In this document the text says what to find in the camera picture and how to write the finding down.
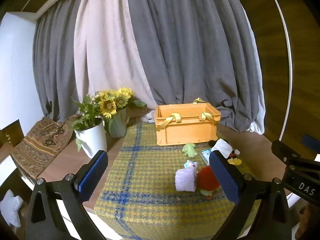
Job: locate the pale pink curtain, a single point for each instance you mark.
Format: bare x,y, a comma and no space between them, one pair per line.
105,42

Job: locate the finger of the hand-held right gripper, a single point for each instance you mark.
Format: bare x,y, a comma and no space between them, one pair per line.
311,142
282,150

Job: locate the teal tissue packet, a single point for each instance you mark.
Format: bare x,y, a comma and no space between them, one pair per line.
205,156

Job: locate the brown patterned cushion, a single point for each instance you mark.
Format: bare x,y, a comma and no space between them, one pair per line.
42,142

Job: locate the small green plush toy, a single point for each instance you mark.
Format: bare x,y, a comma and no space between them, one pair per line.
189,150

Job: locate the green plant in white pot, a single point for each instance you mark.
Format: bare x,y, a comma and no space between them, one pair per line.
93,137

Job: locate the gray curtain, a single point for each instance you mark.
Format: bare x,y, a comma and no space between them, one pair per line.
180,42

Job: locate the small pastel unicorn toy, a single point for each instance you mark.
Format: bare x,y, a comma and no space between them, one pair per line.
190,164

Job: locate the orange plastic crate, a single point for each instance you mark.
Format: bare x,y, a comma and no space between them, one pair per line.
185,130

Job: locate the red plush toy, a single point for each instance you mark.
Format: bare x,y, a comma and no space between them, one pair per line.
207,180

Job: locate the yellow blue plaid mat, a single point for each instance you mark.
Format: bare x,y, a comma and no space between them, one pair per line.
145,180

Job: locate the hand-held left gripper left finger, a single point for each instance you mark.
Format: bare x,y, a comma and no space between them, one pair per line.
91,177

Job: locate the lavender towel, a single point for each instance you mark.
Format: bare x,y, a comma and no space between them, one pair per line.
185,180

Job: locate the sunflower bouquet in green wrap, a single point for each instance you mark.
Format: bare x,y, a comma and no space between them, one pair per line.
110,105

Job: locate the white knitted cushion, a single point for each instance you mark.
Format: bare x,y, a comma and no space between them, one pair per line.
11,207

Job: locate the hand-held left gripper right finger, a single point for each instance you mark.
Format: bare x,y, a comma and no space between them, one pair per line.
225,177

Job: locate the black mouse plush toy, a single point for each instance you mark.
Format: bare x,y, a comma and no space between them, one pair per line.
235,160

